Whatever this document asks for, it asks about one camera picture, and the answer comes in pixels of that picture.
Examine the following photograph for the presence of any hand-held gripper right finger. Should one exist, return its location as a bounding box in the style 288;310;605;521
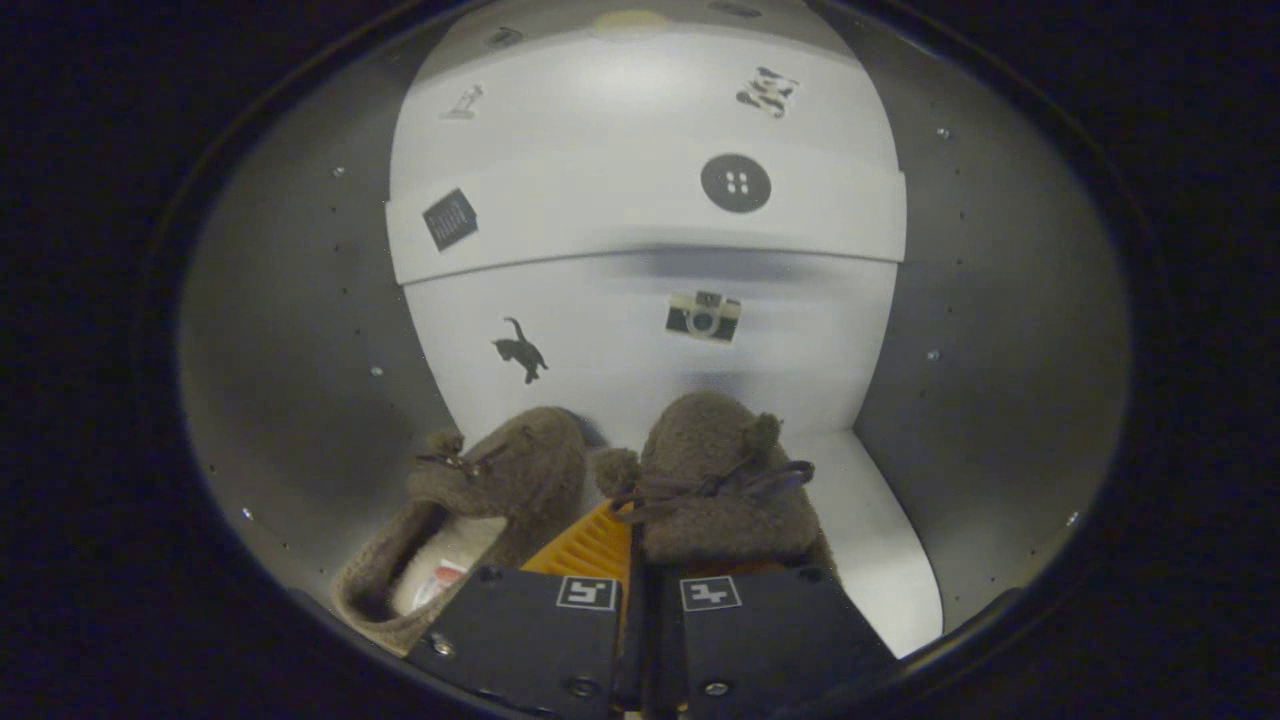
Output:
640;560;901;720

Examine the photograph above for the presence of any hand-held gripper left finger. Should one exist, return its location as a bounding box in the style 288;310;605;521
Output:
405;500;646;720

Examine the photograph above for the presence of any brown fuzzy shoe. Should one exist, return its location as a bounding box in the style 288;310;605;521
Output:
333;405;593;657
595;390;841;579

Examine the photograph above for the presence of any grey shoe cabinet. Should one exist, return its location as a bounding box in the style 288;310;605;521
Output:
178;0;1133;661

